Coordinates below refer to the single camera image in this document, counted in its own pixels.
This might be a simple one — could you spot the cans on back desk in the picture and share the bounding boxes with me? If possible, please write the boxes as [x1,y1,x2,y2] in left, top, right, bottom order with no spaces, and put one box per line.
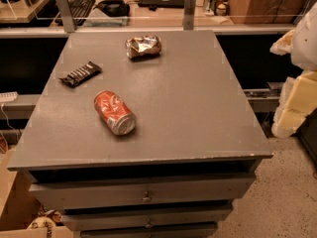
[203,0,229,16]

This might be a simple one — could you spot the grey drawer cabinet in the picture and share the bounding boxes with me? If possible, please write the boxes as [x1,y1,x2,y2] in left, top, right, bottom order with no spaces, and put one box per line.
[7,29,274,238]

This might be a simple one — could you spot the cardboard box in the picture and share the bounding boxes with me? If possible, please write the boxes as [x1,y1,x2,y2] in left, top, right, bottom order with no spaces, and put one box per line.
[0,149,75,238]

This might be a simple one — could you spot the black laptop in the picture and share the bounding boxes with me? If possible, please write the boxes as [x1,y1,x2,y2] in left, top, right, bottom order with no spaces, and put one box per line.
[138,0,184,8]

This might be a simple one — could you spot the top grey drawer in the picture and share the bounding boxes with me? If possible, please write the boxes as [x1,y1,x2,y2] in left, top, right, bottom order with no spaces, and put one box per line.
[30,174,256,209]

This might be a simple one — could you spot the black snack bar wrapper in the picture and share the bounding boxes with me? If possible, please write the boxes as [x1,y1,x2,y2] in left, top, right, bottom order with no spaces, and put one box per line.
[60,61,102,88]

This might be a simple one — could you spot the metal bracket post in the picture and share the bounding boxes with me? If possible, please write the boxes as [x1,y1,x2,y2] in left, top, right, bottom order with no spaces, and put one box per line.
[183,0,196,30]
[55,0,76,33]

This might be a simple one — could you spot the crushed silver can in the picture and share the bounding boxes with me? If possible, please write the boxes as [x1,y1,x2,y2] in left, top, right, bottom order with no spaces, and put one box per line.
[125,35,161,60]

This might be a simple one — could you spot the black computer keyboard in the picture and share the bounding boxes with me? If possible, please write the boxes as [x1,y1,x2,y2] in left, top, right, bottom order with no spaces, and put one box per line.
[68,0,96,26]

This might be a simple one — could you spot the left metal bracket post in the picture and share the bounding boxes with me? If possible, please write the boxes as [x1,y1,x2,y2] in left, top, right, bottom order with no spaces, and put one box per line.
[55,0,76,33]

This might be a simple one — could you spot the right metal bracket post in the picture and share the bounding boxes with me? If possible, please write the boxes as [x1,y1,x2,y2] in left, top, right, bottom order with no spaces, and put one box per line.
[183,0,196,30]

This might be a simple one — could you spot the grey drawer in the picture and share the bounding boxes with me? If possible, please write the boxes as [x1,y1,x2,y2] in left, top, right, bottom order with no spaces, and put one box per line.
[80,222,218,238]
[61,201,233,231]
[30,174,256,209]

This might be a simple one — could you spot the red coke can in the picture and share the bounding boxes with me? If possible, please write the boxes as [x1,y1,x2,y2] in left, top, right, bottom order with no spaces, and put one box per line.
[94,90,137,136]

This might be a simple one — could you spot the middle grey drawer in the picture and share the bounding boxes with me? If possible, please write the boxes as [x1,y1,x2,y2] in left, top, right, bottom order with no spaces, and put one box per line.
[61,201,233,231]

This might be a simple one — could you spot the black headphones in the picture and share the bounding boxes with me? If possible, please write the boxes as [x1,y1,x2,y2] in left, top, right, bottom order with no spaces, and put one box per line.
[96,0,130,17]

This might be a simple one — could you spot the white power strip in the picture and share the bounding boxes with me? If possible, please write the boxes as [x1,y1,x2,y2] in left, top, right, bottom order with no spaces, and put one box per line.
[0,91,18,103]

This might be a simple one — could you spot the bottom grey drawer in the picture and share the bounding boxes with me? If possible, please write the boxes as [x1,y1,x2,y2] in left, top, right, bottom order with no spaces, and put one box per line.
[80,222,218,238]

